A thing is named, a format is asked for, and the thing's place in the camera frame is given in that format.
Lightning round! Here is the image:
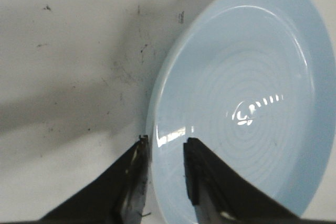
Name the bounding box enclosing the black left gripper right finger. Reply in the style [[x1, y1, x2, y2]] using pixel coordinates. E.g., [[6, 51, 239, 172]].
[[183, 137, 300, 222]]

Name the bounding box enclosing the light blue round plate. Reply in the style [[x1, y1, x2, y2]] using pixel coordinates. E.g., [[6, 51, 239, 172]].
[[146, 0, 335, 223]]

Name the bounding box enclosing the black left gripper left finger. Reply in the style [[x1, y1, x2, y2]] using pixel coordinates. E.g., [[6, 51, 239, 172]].
[[39, 135, 149, 223]]

